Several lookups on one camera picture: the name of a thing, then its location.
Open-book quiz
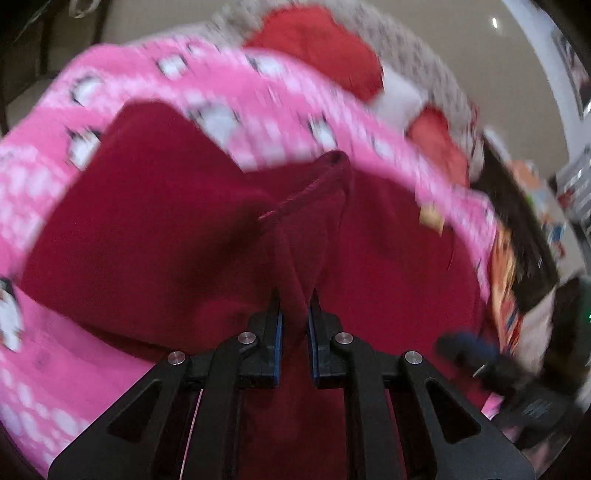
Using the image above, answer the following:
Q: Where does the red heart cushion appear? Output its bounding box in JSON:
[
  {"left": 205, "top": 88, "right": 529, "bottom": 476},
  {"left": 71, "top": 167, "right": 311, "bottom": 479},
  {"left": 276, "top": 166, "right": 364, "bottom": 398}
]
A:
[
  {"left": 406, "top": 106, "right": 469, "bottom": 188},
  {"left": 245, "top": 5, "right": 384, "bottom": 102}
]

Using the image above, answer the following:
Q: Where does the dark wooden side table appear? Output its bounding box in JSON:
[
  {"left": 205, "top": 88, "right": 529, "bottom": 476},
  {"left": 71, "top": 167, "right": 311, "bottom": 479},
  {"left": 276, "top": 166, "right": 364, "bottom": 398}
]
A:
[{"left": 1, "top": 0, "right": 111, "bottom": 134}]

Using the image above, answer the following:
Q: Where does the dark red sweater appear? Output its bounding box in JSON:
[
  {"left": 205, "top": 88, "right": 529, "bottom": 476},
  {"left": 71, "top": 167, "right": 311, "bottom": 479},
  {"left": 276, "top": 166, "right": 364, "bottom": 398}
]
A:
[{"left": 20, "top": 103, "right": 485, "bottom": 479}]

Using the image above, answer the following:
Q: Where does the dark wooden headboard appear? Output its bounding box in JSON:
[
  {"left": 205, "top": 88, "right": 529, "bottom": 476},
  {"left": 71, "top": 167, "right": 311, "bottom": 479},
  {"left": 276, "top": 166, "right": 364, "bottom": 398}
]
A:
[{"left": 471, "top": 141, "right": 559, "bottom": 314}]

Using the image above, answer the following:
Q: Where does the pink penguin blanket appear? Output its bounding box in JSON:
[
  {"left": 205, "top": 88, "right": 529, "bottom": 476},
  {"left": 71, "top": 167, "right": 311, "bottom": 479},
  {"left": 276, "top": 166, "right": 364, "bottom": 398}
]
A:
[{"left": 1, "top": 38, "right": 497, "bottom": 472}]

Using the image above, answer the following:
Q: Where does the left red heart cushion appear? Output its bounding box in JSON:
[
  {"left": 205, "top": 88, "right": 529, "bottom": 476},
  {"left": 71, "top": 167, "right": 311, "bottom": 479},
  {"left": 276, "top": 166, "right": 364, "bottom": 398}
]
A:
[{"left": 245, "top": 5, "right": 384, "bottom": 102}]

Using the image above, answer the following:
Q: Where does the right red heart cushion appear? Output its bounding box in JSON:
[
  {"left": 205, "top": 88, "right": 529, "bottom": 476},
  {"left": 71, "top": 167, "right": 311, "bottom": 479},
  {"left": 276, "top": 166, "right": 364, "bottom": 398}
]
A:
[{"left": 406, "top": 106, "right": 469, "bottom": 188}]

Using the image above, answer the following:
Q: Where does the white pillow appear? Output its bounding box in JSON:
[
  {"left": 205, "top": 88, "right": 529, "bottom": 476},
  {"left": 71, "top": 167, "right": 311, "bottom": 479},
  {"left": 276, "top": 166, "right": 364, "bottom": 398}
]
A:
[{"left": 369, "top": 63, "right": 430, "bottom": 132}]

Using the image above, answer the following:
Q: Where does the orange cartoon blanket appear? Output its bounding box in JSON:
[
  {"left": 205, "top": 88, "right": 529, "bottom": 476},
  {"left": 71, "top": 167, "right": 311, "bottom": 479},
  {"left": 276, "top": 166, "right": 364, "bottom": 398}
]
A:
[{"left": 489, "top": 221, "right": 523, "bottom": 354}]

